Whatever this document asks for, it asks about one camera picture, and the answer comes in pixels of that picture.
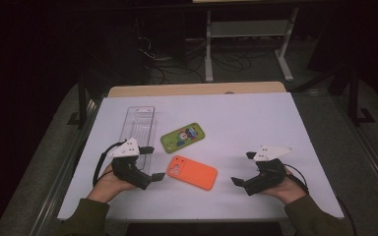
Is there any clear plastic tray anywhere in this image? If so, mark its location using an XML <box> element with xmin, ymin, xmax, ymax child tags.
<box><xmin>115</xmin><ymin>105</ymin><xmax>158</xmax><ymax>177</ymax></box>

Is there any person's right hand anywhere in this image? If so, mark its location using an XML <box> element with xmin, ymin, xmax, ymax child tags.
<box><xmin>261</xmin><ymin>166</ymin><xmax>310</xmax><ymax>207</ymax></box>

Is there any green cartoon phone case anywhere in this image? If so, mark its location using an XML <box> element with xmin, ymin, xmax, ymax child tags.
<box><xmin>159</xmin><ymin>122</ymin><xmax>207</xmax><ymax>154</ymax></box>

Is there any tangle of floor cables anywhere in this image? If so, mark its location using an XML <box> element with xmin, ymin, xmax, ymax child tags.
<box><xmin>135</xmin><ymin>18</ymin><xmax>254</xmax><ymax>85</ymax></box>

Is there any person's left hand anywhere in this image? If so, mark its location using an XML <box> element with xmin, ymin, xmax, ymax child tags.
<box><xmin>86</xmin><ymin>163</ymin><xmax>138</xmax><ymax>205</ymax></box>

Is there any grey metal shelf stand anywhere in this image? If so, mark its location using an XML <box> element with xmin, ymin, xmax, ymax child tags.
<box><xmin>204</xmin><ymin>6</ymin><xmax>300</xmax><ymax>84</ymax></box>

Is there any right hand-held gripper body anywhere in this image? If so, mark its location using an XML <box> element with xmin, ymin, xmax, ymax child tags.
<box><xmin>242</xmin><ymin>145</ymin><xmax>294</xmax><ymax>197</ymax></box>

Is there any aluminium rail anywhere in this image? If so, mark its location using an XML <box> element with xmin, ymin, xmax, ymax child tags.
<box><xmin>334</xmin><ymin>94</ymin><xmax>378</xmax><ymax>205</ymax></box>
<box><xmin>29</xmin><ymin>97</ymin><xmax>104</xmax><ymax>236</ymax></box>

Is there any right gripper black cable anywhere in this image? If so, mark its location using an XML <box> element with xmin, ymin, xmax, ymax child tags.
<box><xmin>282</xmin><ymin>162</ymin><xmax>358</xmax><ymax>236</ymax></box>

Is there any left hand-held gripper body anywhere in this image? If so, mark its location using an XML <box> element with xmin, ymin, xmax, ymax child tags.
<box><xmin>107</xmin><ymin>137</ymin><xmax>153</xmax><ymax>192</ymax></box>

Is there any orange phone case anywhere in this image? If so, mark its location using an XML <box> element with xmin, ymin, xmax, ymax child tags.
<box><xmin>165</xmin><ymin>154</ymin><xmax>219</xmax><ymax>192</ymax></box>

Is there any black metal stand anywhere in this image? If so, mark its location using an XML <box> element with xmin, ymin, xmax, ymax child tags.
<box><xmin>346</xmin><ymin>62</ymin><xmax>377</xmax><ymax>128</ymax></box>
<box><xmin>66</xmin><ymin>73</ymin><xmax>100</xmax><ymax>130</ymax></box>

